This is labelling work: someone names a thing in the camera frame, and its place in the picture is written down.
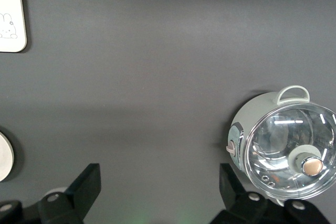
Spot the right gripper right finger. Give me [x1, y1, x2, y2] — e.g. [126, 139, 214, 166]
[212, 163, 268, 224]

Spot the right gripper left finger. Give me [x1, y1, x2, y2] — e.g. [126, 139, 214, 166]
[38, 163, 102, 224]

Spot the round cream plate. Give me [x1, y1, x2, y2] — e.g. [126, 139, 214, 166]
[0, 131, 15, 183]

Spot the cream rabbit print tray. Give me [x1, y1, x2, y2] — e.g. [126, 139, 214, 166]
[0, 0, 28, 53]

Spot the glass pot lid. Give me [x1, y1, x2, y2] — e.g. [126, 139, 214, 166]
[246, 103, 336, 198]

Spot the pale green electric pot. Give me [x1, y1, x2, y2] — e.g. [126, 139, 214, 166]
[230, 84, 336, 205]

